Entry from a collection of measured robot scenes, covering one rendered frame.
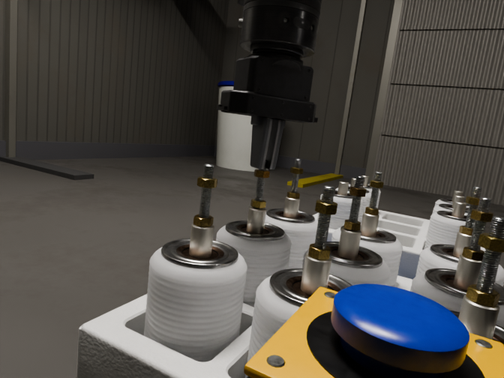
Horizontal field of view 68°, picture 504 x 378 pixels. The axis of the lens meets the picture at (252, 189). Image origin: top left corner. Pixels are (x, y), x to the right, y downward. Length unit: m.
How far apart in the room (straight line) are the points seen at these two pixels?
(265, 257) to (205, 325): 0.12
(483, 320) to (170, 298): 0.24
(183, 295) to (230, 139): 2.90
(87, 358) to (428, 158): 3.34
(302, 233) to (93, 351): 0.30
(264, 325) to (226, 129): 2.96
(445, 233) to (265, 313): 0.56
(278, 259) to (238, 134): 2.76
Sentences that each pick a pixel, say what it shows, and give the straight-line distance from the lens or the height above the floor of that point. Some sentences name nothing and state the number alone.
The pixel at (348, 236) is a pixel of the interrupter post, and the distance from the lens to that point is 0.42.
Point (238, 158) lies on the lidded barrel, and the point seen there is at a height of 0.10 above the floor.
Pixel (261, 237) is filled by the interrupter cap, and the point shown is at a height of 0.25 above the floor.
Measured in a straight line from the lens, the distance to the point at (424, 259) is 0.52.
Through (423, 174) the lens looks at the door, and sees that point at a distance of 3.56.
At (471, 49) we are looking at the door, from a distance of 3.65.
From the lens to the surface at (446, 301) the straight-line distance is 0.39.
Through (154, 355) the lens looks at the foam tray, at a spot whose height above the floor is 0.18.
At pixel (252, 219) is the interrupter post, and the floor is 0.27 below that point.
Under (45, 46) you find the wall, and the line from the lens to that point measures 2.87.
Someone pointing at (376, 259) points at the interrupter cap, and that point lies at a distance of 0.44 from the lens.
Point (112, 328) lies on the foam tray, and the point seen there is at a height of 0.18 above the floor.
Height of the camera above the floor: 0.38
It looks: 9 degrees down
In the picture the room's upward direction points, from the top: 7 degrees clockwise
